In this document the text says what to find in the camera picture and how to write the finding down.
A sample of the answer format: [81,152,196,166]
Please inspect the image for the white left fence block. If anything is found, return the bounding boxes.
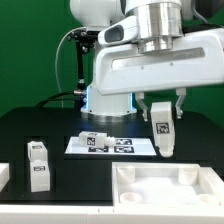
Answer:
[0,163,10,192]

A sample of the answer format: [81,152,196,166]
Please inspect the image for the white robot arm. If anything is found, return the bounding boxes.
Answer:
[70,0,224,120]

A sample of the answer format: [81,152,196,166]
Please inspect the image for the white square tabletop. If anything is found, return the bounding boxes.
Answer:
[112,162,224,208]

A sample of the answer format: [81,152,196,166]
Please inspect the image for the white front fence bar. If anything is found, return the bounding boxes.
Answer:
[0,205,224,224]

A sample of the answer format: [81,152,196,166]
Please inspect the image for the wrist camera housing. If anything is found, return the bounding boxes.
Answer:
[98,16,139,47]

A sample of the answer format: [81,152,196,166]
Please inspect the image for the white tag sheet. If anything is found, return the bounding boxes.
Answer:
[65,137,156,156]

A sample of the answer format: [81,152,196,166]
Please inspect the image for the black camera on stand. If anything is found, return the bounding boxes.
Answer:
[68,27,98,98]

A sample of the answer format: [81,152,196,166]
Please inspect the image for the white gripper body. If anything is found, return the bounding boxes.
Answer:
[96,28,224,95]

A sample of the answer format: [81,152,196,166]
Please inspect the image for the black cables on table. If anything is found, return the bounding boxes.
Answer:
[35,91,84,109]

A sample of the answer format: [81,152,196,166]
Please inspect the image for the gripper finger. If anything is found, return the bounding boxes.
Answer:
[135,92,148,122]
[175,88,187,119]

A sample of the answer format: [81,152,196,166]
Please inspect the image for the grey cable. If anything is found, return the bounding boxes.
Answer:
[54,28,83,108]

